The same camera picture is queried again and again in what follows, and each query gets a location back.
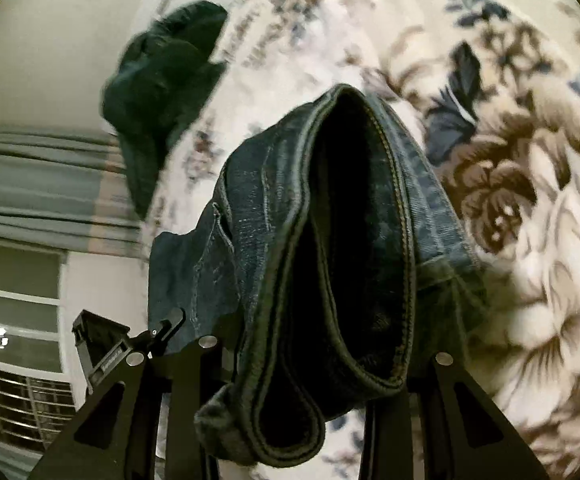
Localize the grey green curtain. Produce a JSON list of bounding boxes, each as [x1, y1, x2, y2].
[[0, 127, 144, 257]]

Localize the bed with floral sheet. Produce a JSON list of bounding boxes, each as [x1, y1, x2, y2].
[[140, 0, 580, 480]]

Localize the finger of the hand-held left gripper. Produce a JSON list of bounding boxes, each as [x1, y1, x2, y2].
[[147, 307, 187, 358]]

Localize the window with white frame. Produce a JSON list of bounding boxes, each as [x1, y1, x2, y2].
[[0, 240, 79, 461]]

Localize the dark green blanket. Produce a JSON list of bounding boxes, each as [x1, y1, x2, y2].
[[101, 1, 229, 221]]

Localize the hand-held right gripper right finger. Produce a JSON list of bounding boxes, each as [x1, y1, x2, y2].
[[362, 351, 551, 480]]

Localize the dark blue jeans pants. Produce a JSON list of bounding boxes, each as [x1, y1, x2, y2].
[[147, 83, 491, 466]]

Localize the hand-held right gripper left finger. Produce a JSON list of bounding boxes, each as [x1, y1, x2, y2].
[[27, 335, 243, 480]]

